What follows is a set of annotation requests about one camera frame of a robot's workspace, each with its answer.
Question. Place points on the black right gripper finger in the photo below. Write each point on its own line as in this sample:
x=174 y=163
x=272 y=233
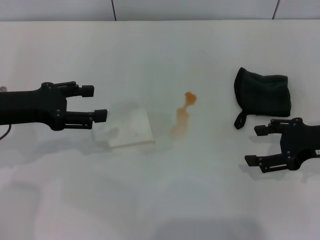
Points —
x=252 y=160
x=261 y=130

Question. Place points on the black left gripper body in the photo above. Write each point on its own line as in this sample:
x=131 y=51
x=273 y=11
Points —
x=30 y=107

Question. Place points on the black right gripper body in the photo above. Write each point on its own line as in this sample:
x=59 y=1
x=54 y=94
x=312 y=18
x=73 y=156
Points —
x=297 y=140

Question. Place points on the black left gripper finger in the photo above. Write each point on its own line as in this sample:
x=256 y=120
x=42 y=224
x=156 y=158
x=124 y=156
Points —
x=87 y=91
x=100 y=115

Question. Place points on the dark blue rag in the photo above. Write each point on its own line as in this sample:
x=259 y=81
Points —
x=265 y=97

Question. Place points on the white paper cup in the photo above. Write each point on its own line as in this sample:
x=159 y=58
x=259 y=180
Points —
x=132 y=127

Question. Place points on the brown water stain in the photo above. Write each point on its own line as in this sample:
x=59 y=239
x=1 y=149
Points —
x=181 y=120

